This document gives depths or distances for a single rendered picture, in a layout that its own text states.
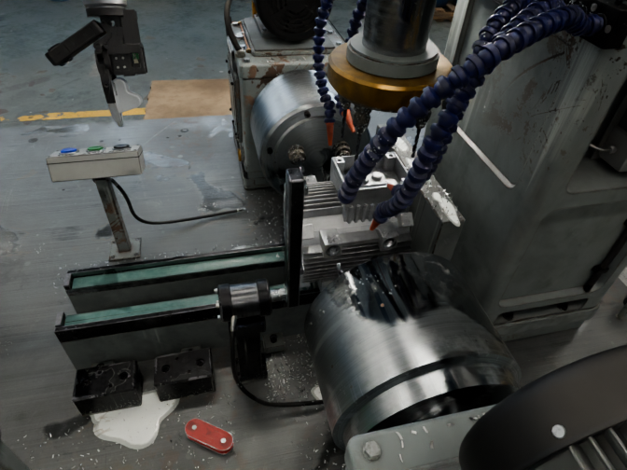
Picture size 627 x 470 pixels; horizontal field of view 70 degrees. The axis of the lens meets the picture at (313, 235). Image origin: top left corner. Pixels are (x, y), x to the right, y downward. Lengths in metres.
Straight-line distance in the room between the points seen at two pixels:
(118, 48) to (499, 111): 0.68
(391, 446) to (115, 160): 0.75
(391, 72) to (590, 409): 0.46
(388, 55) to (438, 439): 0.46
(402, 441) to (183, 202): 0.96
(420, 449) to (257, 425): 0.44
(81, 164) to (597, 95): 0.87
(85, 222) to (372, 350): 0.92
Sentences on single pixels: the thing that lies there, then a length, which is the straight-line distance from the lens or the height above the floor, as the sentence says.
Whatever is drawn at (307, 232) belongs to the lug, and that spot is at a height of 1.08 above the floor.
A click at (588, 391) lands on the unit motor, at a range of 0.31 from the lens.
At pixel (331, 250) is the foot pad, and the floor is 1.05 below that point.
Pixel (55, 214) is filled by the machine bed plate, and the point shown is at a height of 0.80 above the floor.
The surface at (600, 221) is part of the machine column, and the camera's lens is 0.88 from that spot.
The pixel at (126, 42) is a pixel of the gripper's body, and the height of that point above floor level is 1.26.
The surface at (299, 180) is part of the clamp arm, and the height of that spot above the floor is 1.25.
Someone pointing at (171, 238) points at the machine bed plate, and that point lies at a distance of 1.17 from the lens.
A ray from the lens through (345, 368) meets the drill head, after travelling 0.55.
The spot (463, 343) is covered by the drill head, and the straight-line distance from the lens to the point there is 0.54.
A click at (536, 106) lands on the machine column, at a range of 0.73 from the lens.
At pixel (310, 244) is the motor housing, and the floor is 1.05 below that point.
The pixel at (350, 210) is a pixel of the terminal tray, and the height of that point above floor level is 1.11.
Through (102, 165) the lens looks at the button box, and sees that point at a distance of 1.00.
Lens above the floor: 1.58
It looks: 43 degrees down
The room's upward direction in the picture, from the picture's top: 4 degrees clockwise
